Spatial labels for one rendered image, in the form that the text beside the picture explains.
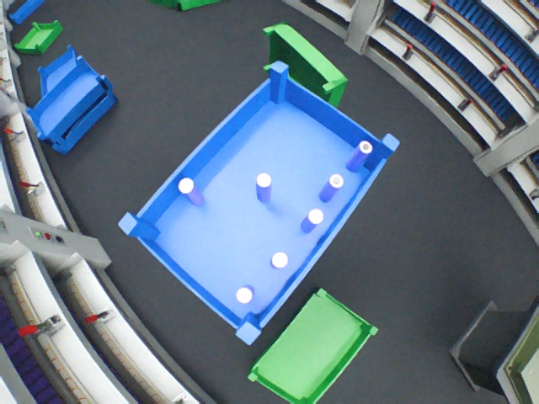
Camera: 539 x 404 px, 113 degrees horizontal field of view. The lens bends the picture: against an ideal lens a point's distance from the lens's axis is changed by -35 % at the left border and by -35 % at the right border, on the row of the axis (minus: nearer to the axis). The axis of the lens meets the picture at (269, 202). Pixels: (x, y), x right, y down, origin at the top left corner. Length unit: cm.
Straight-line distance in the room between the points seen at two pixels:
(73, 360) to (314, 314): 60
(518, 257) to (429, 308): 50
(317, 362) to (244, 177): 59
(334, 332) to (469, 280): 51
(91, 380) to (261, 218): 41
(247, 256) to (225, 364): 50
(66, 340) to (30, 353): 8
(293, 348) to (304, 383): 11
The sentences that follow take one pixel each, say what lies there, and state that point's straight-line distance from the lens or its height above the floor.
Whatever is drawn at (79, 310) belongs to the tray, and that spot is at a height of 20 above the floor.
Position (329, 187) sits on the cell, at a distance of 33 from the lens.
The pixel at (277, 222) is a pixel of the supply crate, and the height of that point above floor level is 40.
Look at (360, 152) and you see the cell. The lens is 36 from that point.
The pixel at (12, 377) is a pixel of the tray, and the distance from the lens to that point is 42.
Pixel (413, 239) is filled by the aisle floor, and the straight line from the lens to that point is 90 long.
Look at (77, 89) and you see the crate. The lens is 117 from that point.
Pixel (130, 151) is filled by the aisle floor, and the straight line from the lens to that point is 96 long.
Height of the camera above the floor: 76
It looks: 75 degrees down
